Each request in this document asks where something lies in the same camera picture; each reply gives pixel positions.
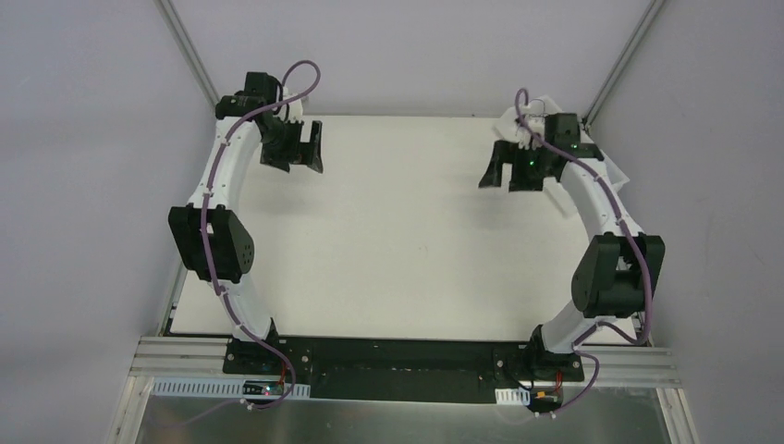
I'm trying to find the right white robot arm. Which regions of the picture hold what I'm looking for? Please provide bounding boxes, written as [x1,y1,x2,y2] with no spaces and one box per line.
[478,109,666,379]

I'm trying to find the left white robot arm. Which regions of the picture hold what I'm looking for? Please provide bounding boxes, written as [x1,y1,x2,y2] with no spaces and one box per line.
[167,72,324,375]

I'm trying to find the white compartment tray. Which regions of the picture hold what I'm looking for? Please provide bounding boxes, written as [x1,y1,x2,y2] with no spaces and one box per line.
[493,91,630,222]

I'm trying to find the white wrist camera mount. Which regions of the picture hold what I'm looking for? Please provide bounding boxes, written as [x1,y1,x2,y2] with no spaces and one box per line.
[515,116,545,150]

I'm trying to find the left corner aluminium post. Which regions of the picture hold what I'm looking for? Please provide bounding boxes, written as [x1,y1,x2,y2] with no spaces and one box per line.
[155,0,220,111]

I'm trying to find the corner aluminium post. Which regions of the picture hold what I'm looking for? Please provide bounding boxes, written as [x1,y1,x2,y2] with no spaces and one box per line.
[582,0,668,128]
[155,0,220,111]

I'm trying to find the right corner aluminium post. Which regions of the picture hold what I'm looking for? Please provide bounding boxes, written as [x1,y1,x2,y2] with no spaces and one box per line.
[582,0,668,128]

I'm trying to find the aluminium frame rail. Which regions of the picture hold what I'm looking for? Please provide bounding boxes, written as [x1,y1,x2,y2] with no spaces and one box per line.
[131,337,682,389]

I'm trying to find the right white cable duct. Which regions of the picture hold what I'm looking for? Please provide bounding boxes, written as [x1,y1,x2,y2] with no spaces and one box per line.
[495,388,531,406]

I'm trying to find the white cable duct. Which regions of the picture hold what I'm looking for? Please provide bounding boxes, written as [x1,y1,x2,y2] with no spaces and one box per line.
[495,388,531,406]
[151,377,289,401]

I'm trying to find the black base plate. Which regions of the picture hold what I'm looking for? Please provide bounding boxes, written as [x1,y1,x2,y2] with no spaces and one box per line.
[223,336,584,404]

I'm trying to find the left white cable duct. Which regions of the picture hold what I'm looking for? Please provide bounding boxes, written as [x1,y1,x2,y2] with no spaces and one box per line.
[151,377,289,401]

